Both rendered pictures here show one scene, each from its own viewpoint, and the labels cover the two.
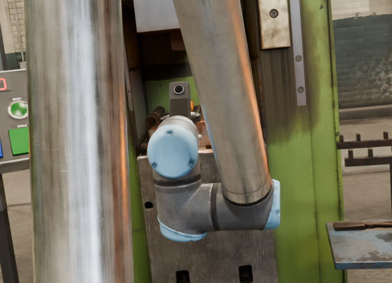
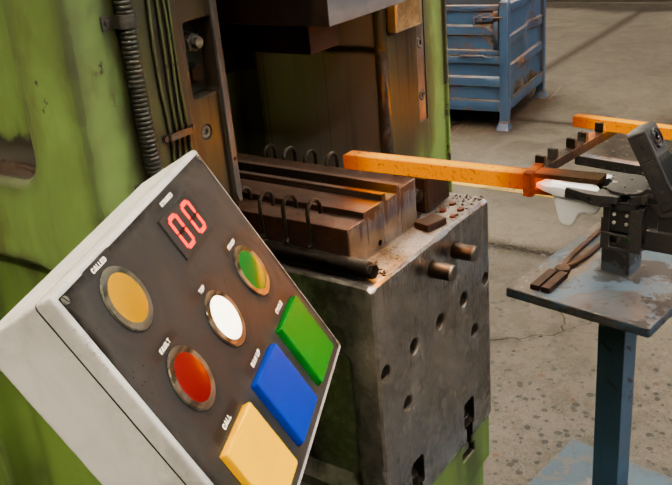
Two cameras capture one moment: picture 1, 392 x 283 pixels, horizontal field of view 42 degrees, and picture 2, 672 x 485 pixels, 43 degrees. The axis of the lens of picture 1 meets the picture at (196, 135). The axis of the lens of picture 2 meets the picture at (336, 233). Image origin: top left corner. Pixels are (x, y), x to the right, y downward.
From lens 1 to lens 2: 1.45 m
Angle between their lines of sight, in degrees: 56
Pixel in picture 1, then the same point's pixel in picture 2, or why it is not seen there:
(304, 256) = not seen: hidden behind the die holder
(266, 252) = (484, 366)
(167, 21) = not seen: outside the picture
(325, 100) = (438, 105)
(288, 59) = (411, 46)
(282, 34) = (415, 4)
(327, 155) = not seen: hidden behind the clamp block
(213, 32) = not seen: outside the picture
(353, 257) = (647, 314)
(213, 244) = (445, 389)
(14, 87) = (210, 216)
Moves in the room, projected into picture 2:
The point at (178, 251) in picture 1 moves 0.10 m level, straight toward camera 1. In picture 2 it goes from (414, 429) to (473, 443)
